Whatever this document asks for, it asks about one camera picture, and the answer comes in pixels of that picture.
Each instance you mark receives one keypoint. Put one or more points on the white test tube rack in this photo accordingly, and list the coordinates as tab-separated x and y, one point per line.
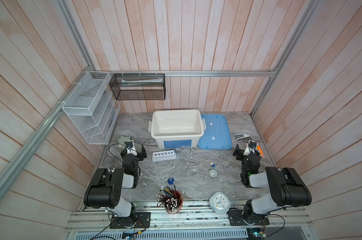
164	156

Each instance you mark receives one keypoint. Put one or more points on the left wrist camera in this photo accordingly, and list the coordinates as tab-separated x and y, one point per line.
129	144

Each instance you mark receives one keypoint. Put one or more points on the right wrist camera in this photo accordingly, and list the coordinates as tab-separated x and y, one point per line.
252	145

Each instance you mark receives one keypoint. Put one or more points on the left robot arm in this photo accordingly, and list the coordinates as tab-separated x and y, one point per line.
105	188

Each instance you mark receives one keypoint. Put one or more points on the blue plastic bin lid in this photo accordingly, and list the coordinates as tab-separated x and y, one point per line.
216	135

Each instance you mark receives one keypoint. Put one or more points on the white plastic storage bin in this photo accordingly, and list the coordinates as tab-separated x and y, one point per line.
174	129

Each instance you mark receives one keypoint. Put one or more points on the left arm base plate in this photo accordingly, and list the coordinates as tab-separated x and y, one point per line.
138	220

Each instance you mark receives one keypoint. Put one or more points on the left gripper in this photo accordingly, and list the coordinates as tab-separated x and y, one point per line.
137	153

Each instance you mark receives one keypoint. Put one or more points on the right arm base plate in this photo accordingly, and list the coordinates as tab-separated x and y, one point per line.
243	218

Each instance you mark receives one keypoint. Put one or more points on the green white pencil sharpener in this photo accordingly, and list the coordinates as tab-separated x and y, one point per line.
123	139

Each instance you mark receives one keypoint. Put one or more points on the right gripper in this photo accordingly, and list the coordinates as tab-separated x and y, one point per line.
243	153

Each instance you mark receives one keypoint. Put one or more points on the white alarm clock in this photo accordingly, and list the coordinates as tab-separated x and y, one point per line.
219	203

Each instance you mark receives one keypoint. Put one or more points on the pack of coloured markers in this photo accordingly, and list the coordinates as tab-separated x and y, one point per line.
260	150

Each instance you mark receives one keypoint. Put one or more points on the white wire mesh shelf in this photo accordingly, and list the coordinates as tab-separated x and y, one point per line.
92	109

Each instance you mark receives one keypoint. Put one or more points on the black wire mesh basket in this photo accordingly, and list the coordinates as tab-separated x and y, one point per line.
129	87

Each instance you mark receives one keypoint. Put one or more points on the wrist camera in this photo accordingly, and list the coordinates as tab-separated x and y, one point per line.
252	145
129	144

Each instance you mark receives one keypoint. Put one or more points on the small white round cap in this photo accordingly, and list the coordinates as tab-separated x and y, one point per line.
213	173

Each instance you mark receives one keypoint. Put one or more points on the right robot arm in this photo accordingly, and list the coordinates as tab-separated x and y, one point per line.
286	188

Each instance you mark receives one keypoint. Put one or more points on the red cup of pencils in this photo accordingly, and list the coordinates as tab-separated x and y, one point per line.
170	199

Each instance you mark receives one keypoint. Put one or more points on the grey stapler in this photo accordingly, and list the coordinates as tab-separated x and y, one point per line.
239	136

